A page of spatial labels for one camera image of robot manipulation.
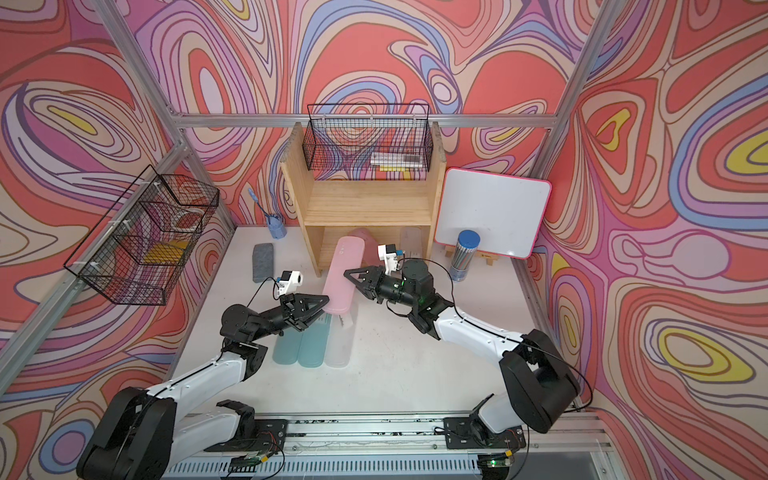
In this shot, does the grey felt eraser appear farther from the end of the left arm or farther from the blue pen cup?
the end of the left arm

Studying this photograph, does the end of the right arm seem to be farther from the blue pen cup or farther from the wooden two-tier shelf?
the blue pen cup

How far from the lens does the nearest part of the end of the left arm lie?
2.18 ft

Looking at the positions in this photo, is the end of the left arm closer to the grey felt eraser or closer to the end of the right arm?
the end of the right arm

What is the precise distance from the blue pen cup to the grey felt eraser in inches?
1.8

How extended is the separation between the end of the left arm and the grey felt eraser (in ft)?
1.33

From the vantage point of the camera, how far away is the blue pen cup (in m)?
1.13

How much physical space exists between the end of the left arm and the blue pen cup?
53cm

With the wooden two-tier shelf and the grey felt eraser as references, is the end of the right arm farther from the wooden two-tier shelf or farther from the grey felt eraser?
the grey felt eraser

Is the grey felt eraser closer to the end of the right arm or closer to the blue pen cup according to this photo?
→ the blue pen cup

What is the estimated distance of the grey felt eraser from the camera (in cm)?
104
